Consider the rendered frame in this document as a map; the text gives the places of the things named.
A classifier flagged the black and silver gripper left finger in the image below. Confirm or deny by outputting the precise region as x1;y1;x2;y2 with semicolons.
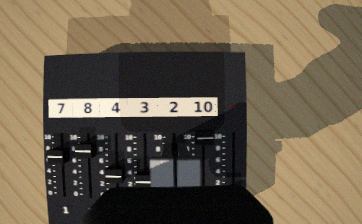
150;143;175;187

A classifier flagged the black lighting desk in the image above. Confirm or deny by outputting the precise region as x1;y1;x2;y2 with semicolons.
43;52;247;224

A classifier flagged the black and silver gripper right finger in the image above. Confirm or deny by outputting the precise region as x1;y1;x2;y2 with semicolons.
175;143;201;187

